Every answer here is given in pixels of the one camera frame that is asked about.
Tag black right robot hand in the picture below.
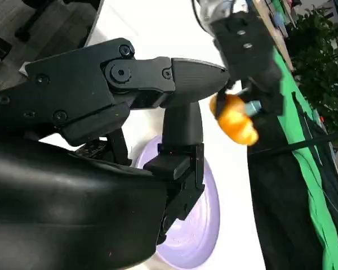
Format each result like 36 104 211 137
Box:
0 38 231 270

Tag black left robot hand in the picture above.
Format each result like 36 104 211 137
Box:
210 11 284 118

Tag orange white toy bread roll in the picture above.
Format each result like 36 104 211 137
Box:
208 92 260 146

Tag wooden desk edge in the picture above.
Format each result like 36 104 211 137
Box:
250 0 296 71

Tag green leafy plant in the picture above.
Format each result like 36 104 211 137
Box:
287 5 338 136

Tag lilac plate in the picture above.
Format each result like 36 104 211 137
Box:
131 134 221 269

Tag black backdrop cloth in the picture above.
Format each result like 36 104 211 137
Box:
246 111 337 270

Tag green cloth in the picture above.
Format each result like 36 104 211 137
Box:
270 47 338 270

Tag black office chair base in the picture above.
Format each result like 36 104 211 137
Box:
14 0 102 43

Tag black strap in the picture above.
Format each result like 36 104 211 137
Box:
247 131 338 156

